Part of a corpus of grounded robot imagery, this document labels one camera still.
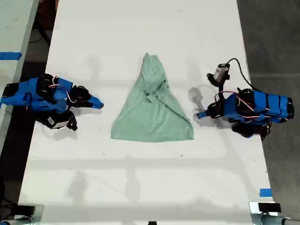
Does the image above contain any pale green T-shirt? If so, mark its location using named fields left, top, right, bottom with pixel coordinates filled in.
left=110, top=52, right=195, bottom=143

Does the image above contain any long blue tape strip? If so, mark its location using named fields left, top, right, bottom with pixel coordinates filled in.
left=0, top=52, right=23, bottom=61

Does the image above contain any white side table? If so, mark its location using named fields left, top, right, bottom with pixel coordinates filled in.
left=0, top=0, right=40, bottom=150

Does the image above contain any grey metal table clamp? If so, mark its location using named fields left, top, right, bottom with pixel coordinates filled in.
left=248, top=201, right=300, bottom=225
left=4, top=204, right=45, bottom=225

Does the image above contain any black camera mount stalk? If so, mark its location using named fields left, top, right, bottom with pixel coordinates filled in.
left=215, top=79, right=230, bottom=104
left=67, top=114, right=78, bottom=132

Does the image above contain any black and grey camera box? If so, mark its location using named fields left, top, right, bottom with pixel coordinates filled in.
left=206, top=63, right=232, bottom=85

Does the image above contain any black camera box white label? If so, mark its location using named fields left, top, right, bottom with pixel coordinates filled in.
left=37, top=110, right=71, bottom=130

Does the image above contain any black camera cable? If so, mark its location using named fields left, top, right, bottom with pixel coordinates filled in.
left=227, top=58, right=256, bottom=91

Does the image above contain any black floor cable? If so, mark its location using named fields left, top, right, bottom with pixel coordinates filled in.
left=29, top=21, right=52, bottom=49

